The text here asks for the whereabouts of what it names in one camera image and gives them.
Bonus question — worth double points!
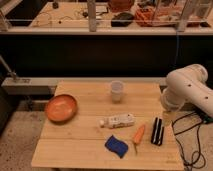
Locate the translucent plastic cup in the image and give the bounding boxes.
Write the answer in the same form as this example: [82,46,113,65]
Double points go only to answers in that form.
[110,81,124,102]

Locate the orange toy carrot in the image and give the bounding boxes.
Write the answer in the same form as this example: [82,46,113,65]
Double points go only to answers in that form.
[132,125,145,149]

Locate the white plastic bottle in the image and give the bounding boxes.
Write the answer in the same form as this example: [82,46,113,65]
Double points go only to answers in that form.
[99,114,135,129]

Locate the black white striped eraser block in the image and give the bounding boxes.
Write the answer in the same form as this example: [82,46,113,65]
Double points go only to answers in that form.
[151,117,164,146]

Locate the orange basket on shelf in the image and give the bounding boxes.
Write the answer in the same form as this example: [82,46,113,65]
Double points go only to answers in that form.
[135,9,173,27]

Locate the black cables on floor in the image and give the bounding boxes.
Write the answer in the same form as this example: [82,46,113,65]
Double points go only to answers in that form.
[170,111,213,171]

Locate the blue sponge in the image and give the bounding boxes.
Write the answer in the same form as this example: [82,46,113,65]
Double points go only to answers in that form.
[104,135,129,158]

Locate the metal clamp bracket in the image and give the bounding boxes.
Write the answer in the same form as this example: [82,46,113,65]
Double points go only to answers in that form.
[0,54,31,84]

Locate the black object on shelf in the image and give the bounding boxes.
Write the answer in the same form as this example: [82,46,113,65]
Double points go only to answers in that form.
[111,12,134,27]

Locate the blue hanging cable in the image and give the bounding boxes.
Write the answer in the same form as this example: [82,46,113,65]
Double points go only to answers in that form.
[173,32,180,69]

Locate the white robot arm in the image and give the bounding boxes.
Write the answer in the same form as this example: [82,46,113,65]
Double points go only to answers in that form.
[160,64,213,124]

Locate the orange wooden bowl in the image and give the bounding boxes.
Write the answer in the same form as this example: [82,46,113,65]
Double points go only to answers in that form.
[45,94,78,122]

